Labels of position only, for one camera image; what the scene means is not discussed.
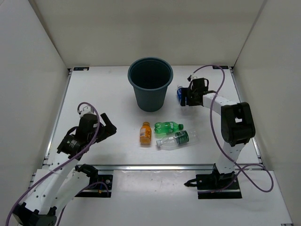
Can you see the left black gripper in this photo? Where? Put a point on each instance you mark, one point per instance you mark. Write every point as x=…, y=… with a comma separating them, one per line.
x=107, y=130

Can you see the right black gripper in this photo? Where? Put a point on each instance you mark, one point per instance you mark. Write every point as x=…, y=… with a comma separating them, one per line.
x=186, y=92

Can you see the orange juice bottle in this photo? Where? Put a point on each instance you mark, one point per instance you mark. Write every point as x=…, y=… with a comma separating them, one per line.
x=145, y=134

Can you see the blue label water bottle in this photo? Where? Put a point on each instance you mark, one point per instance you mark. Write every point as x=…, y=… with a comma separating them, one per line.
x=179, y=93

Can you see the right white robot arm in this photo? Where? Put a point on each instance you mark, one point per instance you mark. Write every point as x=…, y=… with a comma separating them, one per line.
x=237, y=127

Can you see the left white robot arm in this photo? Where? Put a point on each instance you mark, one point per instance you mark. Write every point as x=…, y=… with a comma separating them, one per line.
x=47, y=198

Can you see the dark green plastic bin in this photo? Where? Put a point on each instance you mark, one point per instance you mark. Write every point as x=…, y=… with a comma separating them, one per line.
x=150, y=78

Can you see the green soda bottle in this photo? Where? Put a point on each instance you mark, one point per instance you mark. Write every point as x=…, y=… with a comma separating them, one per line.
x=167, y=127

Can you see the green label clear bottle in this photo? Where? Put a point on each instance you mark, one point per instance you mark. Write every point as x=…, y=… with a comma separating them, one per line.
x=178, y=140

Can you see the right black table label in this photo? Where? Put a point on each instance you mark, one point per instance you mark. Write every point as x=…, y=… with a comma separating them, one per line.
x=220, y=67

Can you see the black table label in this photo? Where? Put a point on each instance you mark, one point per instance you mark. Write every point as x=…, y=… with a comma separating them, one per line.
x=80, y=68
x=220, y=67

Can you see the left black table label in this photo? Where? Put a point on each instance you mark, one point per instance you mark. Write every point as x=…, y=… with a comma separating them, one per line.
x=80, y=68

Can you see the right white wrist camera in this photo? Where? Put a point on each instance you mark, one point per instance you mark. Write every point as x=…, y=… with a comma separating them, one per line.
x=191, y=77

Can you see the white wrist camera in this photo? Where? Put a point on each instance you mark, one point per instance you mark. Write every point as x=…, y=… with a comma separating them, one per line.
x=191, y=77
x=85, y=110

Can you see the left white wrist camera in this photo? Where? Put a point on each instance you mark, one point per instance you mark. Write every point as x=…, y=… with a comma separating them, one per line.
x=85, y=110

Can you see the aluminium table rail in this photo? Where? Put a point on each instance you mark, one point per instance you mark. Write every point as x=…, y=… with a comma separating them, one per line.
x=155, y=167

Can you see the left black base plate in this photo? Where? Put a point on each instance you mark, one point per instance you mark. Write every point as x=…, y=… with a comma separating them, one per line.
x=100, y=187

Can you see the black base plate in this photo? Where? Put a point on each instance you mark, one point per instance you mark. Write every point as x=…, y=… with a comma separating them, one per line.
x=100, y=187
x=208, y=188

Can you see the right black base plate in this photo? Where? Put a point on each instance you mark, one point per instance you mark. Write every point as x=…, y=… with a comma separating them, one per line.
x=208, y=188

